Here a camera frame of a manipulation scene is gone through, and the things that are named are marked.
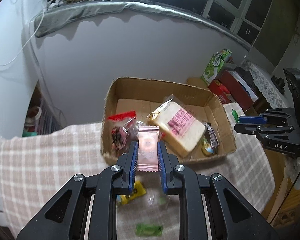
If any open cardboard box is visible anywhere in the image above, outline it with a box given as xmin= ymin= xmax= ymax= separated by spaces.
xmin=101 ymin=77 xmax=237 ymax=164

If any blue green jelly cup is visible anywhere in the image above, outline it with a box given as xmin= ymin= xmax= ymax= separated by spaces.
xmin=202 ymin=138 xmax=216 ymax=156

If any pink candy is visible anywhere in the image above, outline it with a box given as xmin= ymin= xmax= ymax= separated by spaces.
xmin=137 ymin=126 xmax=159 ymax=172

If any white power strip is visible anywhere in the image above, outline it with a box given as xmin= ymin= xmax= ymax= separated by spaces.
xmin=47 ymin=0 xmax=64 ymax=10

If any yellow candy packet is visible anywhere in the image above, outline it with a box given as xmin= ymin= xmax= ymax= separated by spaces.
xmin=116 ymin=180 xmax=147 ymax=206

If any pink plaid tablecloth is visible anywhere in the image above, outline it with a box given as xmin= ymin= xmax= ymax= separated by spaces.
xmin=0 ymin=102 xmax=276 ymax=240

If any red snack packet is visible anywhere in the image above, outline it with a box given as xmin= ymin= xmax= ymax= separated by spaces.
xmin=107 ymin=111 xmax=139 ymax=156

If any white lace cloth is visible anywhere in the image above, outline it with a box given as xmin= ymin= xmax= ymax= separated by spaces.
xmin=241 ymin=60 xmax=290 ymax=108

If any bread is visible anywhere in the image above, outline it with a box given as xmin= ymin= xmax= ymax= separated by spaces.
xmin=147 ymin=94 xmax=206 ymax=158

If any Snickers bar Chinese label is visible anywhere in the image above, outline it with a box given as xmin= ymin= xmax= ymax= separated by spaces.
xmin=203 ymin=122 xmax=219 ymax=148

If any white cable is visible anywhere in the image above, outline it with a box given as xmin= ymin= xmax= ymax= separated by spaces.
xmin=0 ymin=4 xmax=48 ymax=67

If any green tissue box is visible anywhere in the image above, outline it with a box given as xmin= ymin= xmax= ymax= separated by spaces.
xmin=201 ymin=49 xmax=232 ymax=86

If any light green biscuit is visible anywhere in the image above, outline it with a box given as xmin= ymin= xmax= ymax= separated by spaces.
xmin=135 ymin=223 xmax=164 ymax=237

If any red storage box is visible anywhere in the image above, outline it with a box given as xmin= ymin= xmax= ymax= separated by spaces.
xmin=208 ymin=70 xmax=258 ymax=111

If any grey windowsill blanket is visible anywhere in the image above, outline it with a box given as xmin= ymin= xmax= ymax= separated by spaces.
xmin=33 ymin=0 xmax=251 ymax=51

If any clear wrapped green candy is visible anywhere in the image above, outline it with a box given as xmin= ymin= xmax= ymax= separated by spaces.
xmin=148 ymin=193 xmax=171 ymax=209

